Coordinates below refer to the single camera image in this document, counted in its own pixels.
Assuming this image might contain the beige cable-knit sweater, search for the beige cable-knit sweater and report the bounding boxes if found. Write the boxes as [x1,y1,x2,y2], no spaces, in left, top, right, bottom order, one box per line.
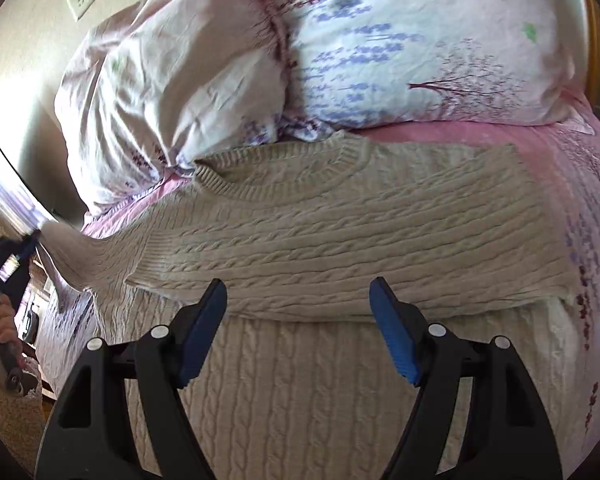
[42,132,578,479]

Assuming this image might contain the person's left hand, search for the person's left hand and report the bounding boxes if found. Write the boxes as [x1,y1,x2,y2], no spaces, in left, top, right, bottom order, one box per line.
[0,294,19,344]

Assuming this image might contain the beige fleece left sleeve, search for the beige fleece left sleeve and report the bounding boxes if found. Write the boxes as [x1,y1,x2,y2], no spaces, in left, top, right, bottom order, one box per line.
[0,384,45,474]

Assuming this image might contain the pink floral bed sheet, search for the pink floral bed sheet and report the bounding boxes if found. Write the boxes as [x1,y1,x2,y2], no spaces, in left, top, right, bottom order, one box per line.
[36,122,600,472]

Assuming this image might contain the pink floral pillow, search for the pink floral pillow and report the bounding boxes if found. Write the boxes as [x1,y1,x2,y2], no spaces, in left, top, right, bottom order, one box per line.
[55,0,286,214]

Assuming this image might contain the white floral pillow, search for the white floral pillow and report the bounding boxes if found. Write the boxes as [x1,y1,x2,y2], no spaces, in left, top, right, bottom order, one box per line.
[266,0,585,141]

